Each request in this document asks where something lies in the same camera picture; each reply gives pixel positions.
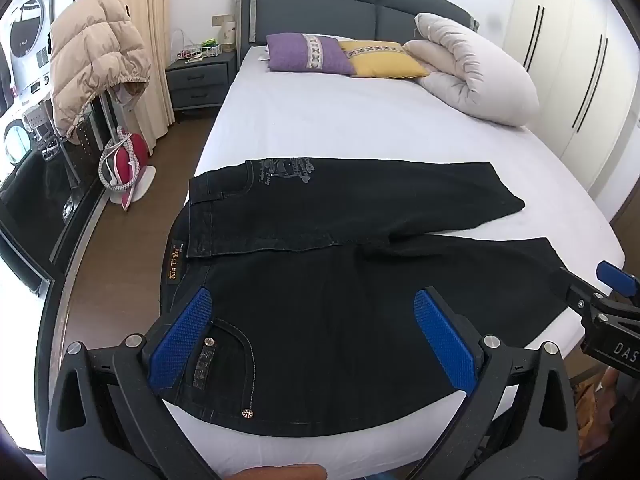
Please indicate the beige curtain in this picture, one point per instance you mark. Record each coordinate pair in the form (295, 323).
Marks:
(145, 0)

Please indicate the purple pillow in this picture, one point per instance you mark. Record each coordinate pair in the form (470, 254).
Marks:
(300, 55)

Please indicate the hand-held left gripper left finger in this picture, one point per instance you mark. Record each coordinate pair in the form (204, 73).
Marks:
(182, 340)

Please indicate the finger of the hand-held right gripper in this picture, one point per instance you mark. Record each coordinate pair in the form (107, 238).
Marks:
(620, 280)
(582, 300)

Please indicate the white wardrobe doors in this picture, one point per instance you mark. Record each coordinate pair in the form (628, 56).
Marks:
(565, 35)

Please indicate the grey padded headboard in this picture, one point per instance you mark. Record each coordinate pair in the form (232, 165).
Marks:
(320, 10)

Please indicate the person's left hand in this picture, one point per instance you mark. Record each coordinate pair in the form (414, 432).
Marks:
(280, 474)

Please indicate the folded white duvet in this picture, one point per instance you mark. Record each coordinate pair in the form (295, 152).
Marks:
(480, 75)

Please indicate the black denim pants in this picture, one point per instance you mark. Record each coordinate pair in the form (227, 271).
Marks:
(325, 310)

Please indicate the wall outlet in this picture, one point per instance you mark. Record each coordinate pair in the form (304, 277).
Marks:
(220, 20)

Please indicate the yellow pillow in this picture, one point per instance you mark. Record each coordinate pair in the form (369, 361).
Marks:
(385, 62)

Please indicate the white floral bottle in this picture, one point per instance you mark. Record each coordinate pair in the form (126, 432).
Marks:
(229, 35)

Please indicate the white bed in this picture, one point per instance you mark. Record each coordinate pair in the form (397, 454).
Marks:
(325, 120)

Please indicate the beige puffer jacket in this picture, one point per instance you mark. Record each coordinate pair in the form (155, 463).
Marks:
(95, 55)

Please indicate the dark glass sliding door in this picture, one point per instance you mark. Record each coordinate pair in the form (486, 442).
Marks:
(35, 200)

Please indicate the white washing machine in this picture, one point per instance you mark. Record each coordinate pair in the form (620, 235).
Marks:
(30, 25)

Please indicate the grey nightstand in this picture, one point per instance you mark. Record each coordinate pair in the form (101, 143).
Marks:
(200, 85)

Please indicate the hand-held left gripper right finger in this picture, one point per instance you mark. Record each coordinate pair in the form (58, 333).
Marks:
(445, 340)

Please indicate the red and white steam iron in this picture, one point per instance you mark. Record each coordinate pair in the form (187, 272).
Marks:
(135, 152)

